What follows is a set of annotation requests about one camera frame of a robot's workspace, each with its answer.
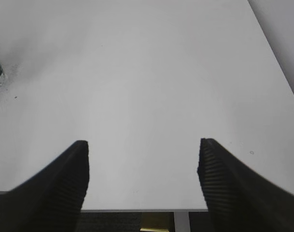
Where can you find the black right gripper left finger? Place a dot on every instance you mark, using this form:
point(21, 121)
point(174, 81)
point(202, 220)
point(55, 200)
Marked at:
point(51, 200)

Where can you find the white metal table leg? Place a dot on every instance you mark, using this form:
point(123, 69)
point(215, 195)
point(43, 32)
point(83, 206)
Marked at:
point(181, 221)

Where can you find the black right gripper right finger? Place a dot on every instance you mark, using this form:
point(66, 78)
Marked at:
point(238, 198)

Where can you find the yellow object under table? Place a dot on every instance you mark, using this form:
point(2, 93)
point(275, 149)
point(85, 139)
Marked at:
point(157, 222)

